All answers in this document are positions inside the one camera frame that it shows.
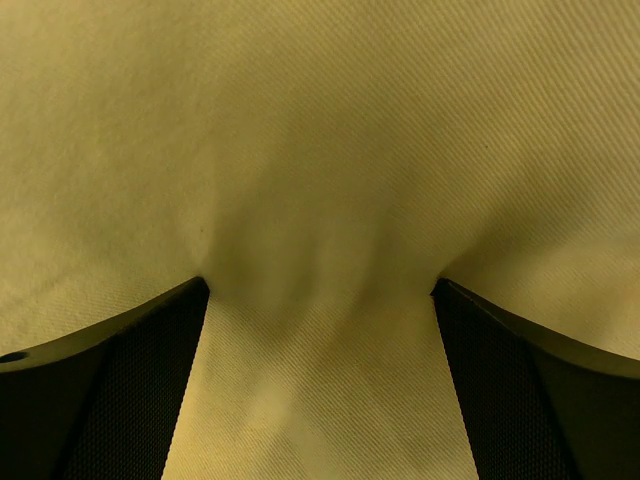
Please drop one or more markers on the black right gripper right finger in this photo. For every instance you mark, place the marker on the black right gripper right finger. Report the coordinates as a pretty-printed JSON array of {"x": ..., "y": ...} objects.
[{"x": 537, "y": 404}]

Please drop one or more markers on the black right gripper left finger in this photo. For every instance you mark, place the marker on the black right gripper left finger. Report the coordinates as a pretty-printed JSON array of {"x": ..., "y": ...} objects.
[{"x": 102, "y": 402}]

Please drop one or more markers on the yellow trousers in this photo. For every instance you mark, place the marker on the yellow trousers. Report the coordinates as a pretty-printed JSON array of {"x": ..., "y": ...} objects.
[{"x": 320, "y": 164}]

